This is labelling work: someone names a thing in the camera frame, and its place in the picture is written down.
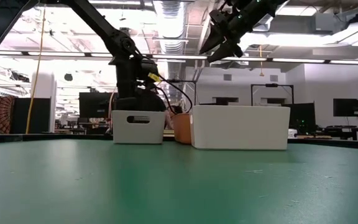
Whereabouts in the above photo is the small grey-blue plastic basket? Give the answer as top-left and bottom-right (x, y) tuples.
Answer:
(111, 110), (167, 145)

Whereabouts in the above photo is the large white plastic basket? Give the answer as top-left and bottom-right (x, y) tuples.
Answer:
(190, 105), (291, 151)

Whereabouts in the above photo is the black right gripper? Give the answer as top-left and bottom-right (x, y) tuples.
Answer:
(198, 5), (261, 63)

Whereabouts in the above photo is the black desk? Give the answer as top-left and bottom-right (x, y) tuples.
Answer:
(321, 124), (358, 141)

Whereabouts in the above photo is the black wall screen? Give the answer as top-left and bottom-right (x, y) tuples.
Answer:
(333, 98), (358, 118)

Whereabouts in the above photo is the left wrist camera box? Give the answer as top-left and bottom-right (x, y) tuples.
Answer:
(139, 58), (162, 85)

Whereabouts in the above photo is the silver corrugated air duct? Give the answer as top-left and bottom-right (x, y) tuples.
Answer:
(153, 0), (188, 99)

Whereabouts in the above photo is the black computer monitor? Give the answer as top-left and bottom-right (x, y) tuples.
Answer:
(290, 102), (317, 135)
(78, 91), (118, 119)

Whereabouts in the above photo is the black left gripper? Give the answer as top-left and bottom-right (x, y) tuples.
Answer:
(108, 55), (151, 113)

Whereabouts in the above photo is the black left camera cable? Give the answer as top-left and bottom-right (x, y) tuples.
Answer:
(153, 76), (195, 115)

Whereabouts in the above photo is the yellow cable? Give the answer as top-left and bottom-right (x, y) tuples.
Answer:
(25, 6), (47, 134)

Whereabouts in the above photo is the yellow cable tag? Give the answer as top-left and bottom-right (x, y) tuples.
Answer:
(147, 72), (162, 83)

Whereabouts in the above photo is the long ceiling light bar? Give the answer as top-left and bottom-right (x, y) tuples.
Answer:
(0, 50), (358, 65)

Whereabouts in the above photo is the orange plastic basket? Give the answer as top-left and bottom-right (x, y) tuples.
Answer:
(172, 113), (193, 145)

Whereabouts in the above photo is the black partition panel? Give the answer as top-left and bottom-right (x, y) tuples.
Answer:
(11, 98), (51, 134)

